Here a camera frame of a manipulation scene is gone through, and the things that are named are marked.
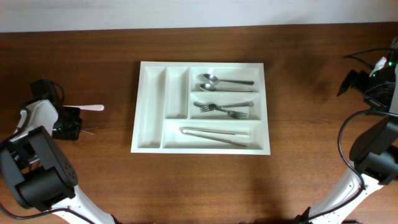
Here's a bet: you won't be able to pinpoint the metal fork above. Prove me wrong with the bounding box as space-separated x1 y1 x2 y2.
199 101 254 113

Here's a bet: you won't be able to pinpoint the metal tongs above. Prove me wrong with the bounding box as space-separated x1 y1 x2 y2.
179 126 251 147

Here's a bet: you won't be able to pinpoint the white handled fork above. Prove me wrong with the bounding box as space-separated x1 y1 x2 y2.
193 101 248 119

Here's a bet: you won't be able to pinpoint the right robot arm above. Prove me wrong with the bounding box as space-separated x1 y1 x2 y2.
294 39 397 223

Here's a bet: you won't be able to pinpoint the white cutlery tray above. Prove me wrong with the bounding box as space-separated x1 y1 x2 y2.
131 62 271 155

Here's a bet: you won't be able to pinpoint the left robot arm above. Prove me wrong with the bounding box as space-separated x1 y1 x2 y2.
1 79 118 223

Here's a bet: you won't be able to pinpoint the large metal spoon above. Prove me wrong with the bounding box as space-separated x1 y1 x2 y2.
200 83 253 92
201 73 254 85

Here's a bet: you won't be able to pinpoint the pink plastic knife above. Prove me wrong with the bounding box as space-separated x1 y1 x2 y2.
65 105 104 111

